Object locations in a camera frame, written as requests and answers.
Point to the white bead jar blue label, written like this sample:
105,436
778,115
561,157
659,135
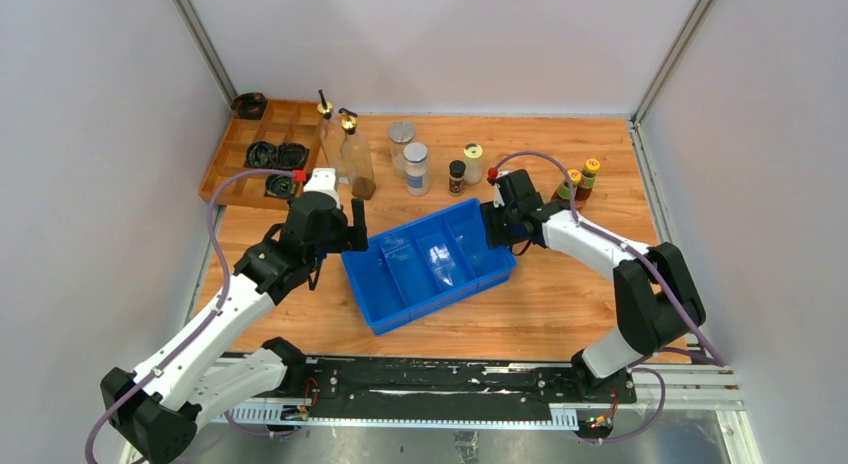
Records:
416,168

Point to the dark coiled roll lower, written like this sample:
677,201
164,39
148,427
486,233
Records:
280,186

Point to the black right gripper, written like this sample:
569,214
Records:
492,211

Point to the aluminium frame rail front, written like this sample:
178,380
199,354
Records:
661,387

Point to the glass bottle with brown sauce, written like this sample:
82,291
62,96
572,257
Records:
356,157

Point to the wooden compartment tray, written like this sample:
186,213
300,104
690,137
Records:
286,136

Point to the small black pepper shaker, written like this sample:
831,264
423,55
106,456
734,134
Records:
457,170

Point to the dark coiled roll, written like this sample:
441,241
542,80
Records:
280,186
291,156
261,155

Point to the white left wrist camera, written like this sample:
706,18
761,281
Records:
323,183

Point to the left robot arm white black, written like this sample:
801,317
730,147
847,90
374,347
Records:
199,342

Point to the red label sauce bottle far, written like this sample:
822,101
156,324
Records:
585,187

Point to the dark coiled roll upper right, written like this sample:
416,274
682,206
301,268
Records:
291,156

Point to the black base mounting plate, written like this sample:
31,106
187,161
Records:
450,391

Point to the blue plastic divided bin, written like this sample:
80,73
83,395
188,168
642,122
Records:
418,268

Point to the green label sauce bottle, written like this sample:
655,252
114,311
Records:
566,190

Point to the clear glass oil bottle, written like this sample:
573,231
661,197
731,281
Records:
331,136

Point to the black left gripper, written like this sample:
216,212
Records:
346,235

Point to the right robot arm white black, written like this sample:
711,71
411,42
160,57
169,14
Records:
656,301

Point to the dark coiled roll upper left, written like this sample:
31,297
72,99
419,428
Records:
261,155

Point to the jar with silver lid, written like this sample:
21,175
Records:
400,134

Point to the jar with pale yellow lid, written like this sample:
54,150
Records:
473,157

